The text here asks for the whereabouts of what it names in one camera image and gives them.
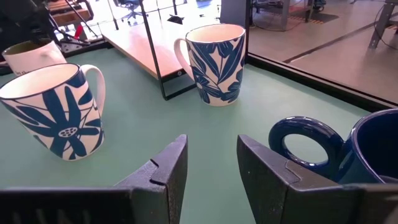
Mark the white mug green inside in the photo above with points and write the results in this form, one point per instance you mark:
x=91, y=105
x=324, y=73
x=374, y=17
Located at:
x=34, y=59

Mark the grey metal table leg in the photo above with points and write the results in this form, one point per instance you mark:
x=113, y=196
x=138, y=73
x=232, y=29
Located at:
x=381, y=21

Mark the green table mat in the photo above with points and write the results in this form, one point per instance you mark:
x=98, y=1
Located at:
x=192, y=121

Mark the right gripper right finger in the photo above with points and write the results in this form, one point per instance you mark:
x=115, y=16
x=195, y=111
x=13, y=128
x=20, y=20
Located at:
x=273, y=186

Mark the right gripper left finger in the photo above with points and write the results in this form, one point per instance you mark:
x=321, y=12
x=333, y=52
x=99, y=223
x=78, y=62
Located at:
x=161, y=186

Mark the blue mug beige base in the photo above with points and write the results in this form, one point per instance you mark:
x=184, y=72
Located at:
x=346, y=165

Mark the wooden shelf black frame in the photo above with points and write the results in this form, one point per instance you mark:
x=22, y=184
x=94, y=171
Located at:
x=130, y=43

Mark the black table frame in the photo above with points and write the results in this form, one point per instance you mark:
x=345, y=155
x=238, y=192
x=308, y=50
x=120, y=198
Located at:
x=311, y=82

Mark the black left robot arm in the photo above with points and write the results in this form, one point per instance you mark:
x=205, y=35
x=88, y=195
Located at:
x=18, y=18

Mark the black office chair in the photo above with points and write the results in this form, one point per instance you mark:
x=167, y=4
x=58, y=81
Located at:
x=132, y=6

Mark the blue floral white mug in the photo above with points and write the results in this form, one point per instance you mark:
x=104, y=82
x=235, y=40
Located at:
x=217, y=68
x=62, y=124

